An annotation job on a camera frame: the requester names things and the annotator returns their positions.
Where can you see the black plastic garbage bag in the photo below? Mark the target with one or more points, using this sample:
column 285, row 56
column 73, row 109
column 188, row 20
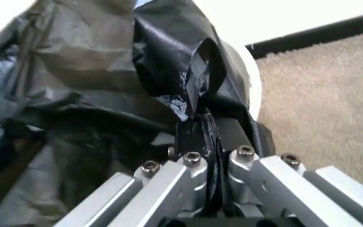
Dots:
column 90, row 61

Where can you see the black baseboard strip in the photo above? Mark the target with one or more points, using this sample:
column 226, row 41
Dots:
column 314, row 35

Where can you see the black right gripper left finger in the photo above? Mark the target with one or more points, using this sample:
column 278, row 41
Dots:
column 165, row 186

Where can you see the white trash bin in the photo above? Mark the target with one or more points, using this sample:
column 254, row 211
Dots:
column 253, row 78

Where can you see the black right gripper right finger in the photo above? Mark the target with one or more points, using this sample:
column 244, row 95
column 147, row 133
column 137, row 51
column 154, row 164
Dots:
column 282, row 184

